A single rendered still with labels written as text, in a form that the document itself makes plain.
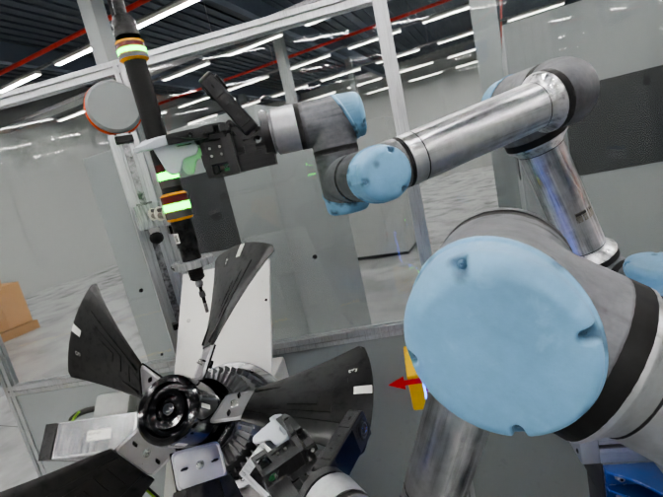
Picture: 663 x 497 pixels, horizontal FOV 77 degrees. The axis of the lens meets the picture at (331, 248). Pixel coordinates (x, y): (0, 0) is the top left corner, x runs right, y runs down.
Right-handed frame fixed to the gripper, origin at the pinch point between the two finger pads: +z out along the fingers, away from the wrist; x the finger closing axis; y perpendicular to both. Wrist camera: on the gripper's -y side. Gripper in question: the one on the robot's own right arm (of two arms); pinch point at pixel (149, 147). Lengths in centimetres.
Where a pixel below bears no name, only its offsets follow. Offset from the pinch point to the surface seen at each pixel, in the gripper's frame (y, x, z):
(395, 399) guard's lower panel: 95, 65, -36
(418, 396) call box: 64, 15, -37
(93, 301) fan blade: 25.6, 15.7, 25.9
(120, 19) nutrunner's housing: -18.7, -2.1, -2.1
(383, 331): 68, 65, -37
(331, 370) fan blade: 46, 1, -20
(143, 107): -5.7, -2.0, -1.5
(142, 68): -11.5, -1.5, -3.0
